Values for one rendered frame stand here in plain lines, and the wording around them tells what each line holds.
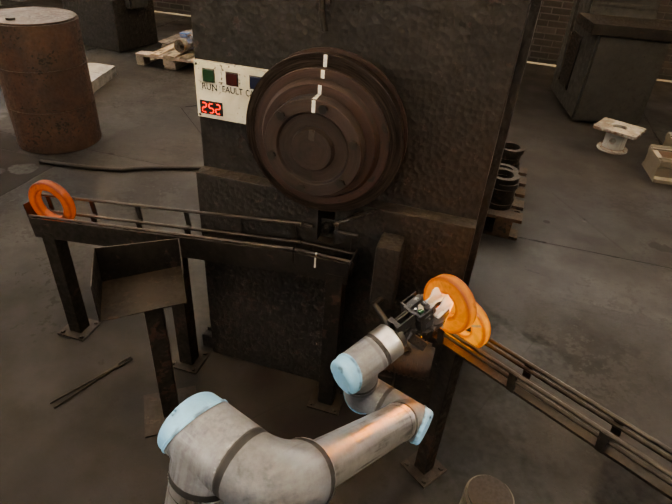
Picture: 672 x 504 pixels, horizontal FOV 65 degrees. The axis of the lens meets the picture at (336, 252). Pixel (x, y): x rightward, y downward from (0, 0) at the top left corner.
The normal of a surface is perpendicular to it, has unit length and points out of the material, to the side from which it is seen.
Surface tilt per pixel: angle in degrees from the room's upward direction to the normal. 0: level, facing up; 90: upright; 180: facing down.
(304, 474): 41
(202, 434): 28
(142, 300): 5
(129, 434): 0
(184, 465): 75
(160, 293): 5
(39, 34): 90
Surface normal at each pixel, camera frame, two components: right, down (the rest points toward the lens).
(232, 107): -0.29, 0.53
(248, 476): 0.05, -0.23
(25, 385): 0.06, -0.82
